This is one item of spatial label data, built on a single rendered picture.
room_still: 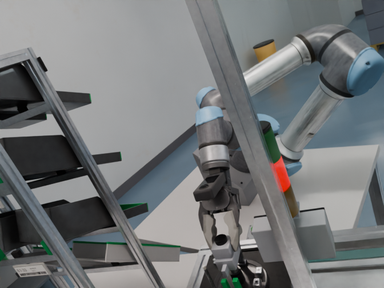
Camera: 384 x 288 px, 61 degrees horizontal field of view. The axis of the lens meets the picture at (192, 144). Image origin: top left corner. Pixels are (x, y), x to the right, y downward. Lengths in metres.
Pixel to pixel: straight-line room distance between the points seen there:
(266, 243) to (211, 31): 0.36
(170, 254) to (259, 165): 0.57
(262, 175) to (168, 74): 4.62
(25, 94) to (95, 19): 3.79
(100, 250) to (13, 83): 0.49
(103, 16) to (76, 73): 0.89
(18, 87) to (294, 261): 0.59
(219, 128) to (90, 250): 0.47
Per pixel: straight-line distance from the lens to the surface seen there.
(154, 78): 4.83
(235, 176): 1.32
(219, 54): 0.42
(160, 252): 0.94
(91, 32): 4.37
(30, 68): 0.72
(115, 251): 0.82
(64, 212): 0.73
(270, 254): 0.60
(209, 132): 0.82
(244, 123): 0.44
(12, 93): 0.71
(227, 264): 0.79
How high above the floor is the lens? 1.59
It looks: 19 degrees down
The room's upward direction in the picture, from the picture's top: 23 degrees counter-clockwise
